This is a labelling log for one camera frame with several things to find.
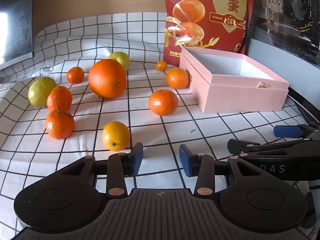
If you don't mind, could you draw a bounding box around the small orange mandarin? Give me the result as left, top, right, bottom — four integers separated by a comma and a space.
66, 66, 85, 84

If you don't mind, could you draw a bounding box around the dark monitor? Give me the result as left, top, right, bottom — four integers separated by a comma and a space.
0, 0, 34, 67

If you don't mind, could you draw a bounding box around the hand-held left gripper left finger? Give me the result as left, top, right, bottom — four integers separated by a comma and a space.
61, 142, 144, 198

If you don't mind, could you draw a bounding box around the red snack bag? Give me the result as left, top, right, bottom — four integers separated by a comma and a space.
164, 0, 255, 68

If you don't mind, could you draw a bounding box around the pink cardboard box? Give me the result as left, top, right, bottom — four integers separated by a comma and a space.
179, 46, 290, 114

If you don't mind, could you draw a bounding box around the orange mandarin with stem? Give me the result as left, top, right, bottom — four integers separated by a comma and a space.
45, 107, 75, 140

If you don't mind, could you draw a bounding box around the yellow-orange citrus fruit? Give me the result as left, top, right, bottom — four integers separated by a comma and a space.
101, 121, 131, 152

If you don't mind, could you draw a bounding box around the large orange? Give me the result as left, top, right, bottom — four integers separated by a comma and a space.
88, 59, 127, 99

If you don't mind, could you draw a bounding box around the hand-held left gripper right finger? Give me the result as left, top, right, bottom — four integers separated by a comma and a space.
179, 144, 262, 197

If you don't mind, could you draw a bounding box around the yellow-green apple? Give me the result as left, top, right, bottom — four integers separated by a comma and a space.
28, 77, 57, 107
107, 51, 131, 72

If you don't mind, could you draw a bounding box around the computer case with glass panel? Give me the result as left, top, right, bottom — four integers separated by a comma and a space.
244, 0, 320, 128

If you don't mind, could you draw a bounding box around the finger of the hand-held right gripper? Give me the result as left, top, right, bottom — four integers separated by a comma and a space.
227, 139, 320, 158
273, 122, 320, 140

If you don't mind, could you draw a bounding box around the white checked tablecloth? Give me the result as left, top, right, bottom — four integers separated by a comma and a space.
0, 12, 315, 233

